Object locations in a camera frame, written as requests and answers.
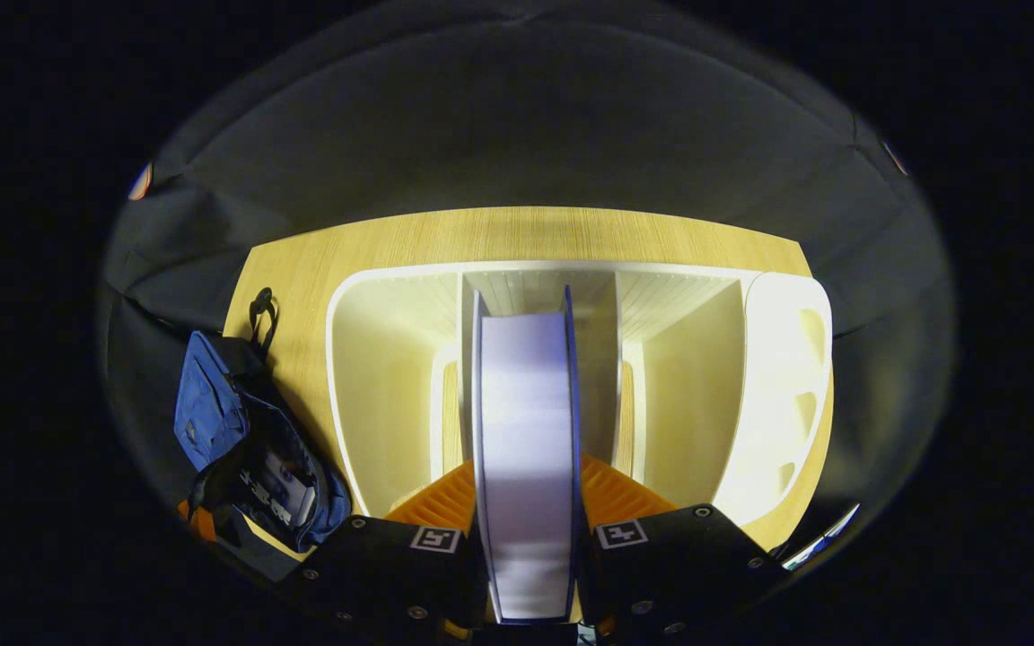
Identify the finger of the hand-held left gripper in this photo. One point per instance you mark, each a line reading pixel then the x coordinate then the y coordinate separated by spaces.
pixel 198 523

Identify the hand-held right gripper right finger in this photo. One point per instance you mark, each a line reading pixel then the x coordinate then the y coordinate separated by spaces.
pixel 679 565

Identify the blue cover book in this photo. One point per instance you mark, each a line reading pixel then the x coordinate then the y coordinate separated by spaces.
pixel 526 449

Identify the blue schoolbag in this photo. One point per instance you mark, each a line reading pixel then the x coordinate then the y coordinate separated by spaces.
pixel 207 404

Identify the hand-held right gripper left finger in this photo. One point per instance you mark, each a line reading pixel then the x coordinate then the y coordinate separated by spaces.
pixel 391 574

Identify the white bookshelf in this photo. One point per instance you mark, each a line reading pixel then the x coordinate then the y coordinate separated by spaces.
pixel 382 395

